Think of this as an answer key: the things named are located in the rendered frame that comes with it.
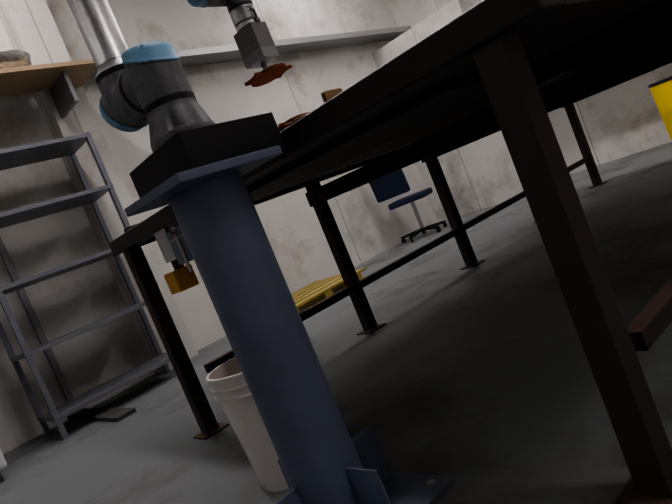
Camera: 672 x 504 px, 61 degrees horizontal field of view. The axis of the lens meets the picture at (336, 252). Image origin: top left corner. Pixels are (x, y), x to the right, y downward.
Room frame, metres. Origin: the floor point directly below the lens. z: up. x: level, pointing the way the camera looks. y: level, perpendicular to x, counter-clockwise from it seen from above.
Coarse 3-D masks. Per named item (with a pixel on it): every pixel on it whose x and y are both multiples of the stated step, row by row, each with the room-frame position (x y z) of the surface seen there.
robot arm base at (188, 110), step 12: (168, 96) 1.25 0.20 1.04; (180, 96) 1.26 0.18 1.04; (192, 96) 1.29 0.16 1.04; (156, 108) 1.25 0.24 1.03; (168, 108) 1.24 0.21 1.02; (180, 108) 1.25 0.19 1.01; (192, 108) 1.26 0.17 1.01; (156, 120) 1.25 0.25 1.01; (168, 120) 1.24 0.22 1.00; (180, 120) 1.23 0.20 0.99; (192, 120) 1.24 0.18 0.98; (204, 120) 1.26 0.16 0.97; (156, 132) 1.24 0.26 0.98; (168, 132) 1.23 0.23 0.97; (156, 144) 1.25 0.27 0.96
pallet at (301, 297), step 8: (360, 272) 4.96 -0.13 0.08; (320, 280) 5.43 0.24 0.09; (328, 280) 5.14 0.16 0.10; (336, 280) 4.95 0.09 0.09; (304, 288) 5.28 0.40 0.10; (312, 288) 5.04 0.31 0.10; (320, 288) 4.82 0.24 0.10; (328, 288) 4.66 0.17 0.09; (336, 288) 5.08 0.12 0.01; (296, 296) 5.00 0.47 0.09; (304, 296) 4.73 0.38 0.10; (312, 296) 4.54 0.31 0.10; (320, 296) 4.66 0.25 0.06; (328, 296) 4.64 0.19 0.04; (296, 304) 4.46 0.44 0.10; (304, 304) 4.82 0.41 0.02; (312, 304) 4.75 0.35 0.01
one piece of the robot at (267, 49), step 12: (240, 24) 1.69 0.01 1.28; (252, 24) 1.68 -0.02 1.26; (264, 24) 1.71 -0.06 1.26; (240, 36) 1.71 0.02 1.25; (252, 36) 1.68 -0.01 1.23; (264, 36) 1.70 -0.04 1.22; (240, 48) 1.72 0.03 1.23; (252, 48) 1.69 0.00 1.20; (264, 48) 1.68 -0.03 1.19; (276, 48) 1.72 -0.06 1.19; (252, 60) 1.71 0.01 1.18; (264, 60) 1.72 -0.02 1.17
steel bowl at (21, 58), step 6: (0, 54) 3.91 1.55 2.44; (6, 54) 3.93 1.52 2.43; (12, 54) 3.95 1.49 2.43; (18, 54) 3.99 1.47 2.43; (24, 54) 4.03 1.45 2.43; (0, 60) 3.92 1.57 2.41; (6, 60) 3.93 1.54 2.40; (12, 60) 3.96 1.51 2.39; (18, 60) 3.99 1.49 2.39; (24, 60) 4.03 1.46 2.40; (30, 60) 4.10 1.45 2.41; (0, 66) 3.93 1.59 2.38; (6, 66) 3.95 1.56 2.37; (12, 66) 3.97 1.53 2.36; (18, 66) 4.00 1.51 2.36
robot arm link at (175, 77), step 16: (144, 48) 1.25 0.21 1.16; (160, 48) 1.26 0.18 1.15; (128, 64) 1.26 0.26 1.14; (144, 64) 1.25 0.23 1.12; (160, 64) 1.25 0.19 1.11; (176, 64) 1.28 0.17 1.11; (128, 80) 1.28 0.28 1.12; (144, 80) 1.25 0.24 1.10; (160, 80) 1.25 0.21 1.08; (176, 80) 1.26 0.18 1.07; (128, 96) 1.30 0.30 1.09; (144, 96) 1.26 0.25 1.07; (160, 96) 1.25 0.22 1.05; (144, 112) 1.34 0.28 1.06
